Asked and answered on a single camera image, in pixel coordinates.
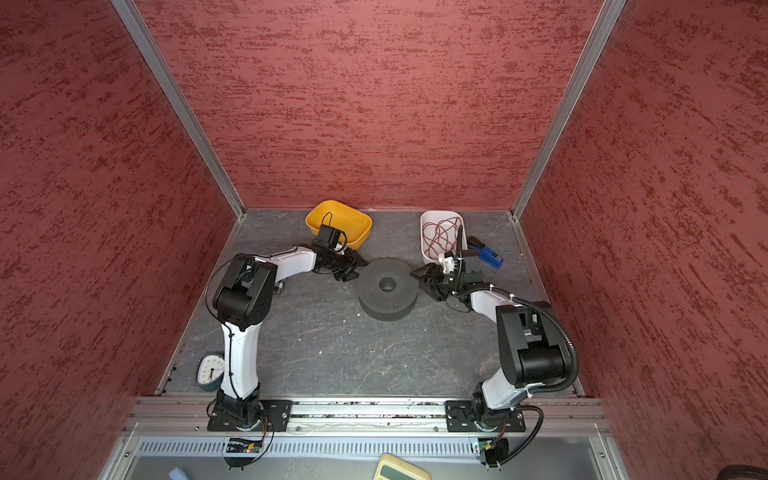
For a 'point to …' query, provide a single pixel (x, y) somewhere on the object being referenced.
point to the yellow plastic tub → (355, 224)
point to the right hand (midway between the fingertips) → (412, 283)
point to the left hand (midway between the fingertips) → (366, 272)
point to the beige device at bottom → (391, 467)
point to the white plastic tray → (438, 215)
